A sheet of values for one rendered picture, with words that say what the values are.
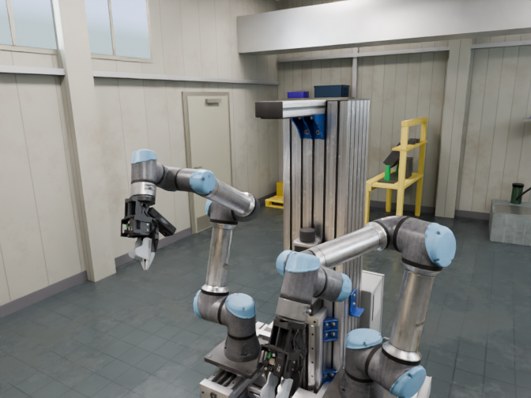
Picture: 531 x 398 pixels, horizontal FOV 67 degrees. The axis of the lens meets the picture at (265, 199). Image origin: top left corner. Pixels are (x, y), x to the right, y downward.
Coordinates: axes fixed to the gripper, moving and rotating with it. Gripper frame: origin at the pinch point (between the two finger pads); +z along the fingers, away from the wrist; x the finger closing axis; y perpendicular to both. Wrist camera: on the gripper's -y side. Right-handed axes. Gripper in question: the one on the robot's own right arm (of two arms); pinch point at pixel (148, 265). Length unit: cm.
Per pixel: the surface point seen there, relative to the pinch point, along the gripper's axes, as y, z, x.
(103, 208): -161, -112, -327
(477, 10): -435, -330, 53
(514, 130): -632, -234, 43
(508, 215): -568, -93, 18
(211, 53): -306, -378, -292
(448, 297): -382, 13, -27
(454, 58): -560, -353, -4
